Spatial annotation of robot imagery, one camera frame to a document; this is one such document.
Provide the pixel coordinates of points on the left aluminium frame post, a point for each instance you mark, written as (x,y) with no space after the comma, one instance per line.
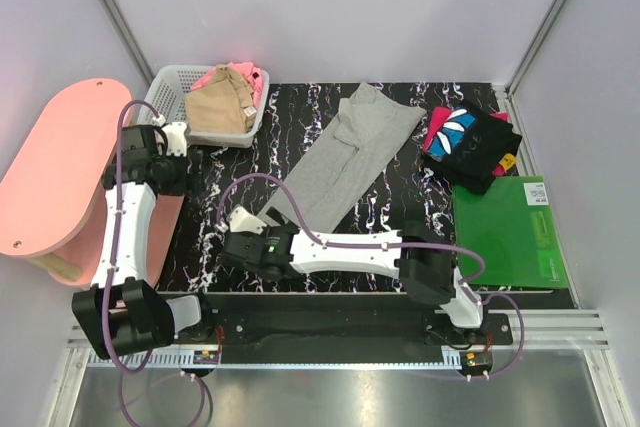
(128,40)

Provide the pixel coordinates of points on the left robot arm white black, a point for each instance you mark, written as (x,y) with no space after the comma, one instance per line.
(121,313)

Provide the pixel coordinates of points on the beige t shirt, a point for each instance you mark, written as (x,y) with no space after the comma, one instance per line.
(223,105)

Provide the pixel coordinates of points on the black printed folded t shirt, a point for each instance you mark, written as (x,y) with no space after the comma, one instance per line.
(469,146)

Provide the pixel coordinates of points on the aluminium front rail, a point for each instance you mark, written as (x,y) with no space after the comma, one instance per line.
(534,330)

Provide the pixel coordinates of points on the pink t shirt in basket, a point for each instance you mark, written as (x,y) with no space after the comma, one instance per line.
(252,74)

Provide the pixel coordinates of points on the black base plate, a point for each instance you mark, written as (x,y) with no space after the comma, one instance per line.
(300,329)

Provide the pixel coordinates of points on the grey t shirt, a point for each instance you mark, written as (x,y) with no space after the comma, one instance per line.
(347,152)

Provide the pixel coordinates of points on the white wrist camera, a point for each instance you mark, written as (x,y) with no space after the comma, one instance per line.
(176,134)
(240,220)

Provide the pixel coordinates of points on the aluminium frame post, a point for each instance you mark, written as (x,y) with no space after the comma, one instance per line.
(550,18)
(128,40)

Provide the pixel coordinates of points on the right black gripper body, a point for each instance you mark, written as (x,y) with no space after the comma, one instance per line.
(262,236)

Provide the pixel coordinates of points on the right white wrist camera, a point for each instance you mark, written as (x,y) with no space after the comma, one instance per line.
(240,220)

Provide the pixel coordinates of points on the right aluminium frame post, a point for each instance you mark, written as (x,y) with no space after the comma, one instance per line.
(550,18)

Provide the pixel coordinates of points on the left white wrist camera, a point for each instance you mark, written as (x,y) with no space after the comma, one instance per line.
(176,134)

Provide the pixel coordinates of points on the pink oval tiered shelf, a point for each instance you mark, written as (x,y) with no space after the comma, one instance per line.
(53,206)

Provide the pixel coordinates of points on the white plastic laundry basket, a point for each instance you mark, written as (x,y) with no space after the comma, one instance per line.
(167,95)

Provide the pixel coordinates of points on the green folding board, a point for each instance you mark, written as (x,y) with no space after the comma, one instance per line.
(512,228)

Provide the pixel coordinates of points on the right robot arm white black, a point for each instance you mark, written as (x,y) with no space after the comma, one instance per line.
(413,256)

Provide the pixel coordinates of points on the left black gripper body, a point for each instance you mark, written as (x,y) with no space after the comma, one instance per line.
(193,178)

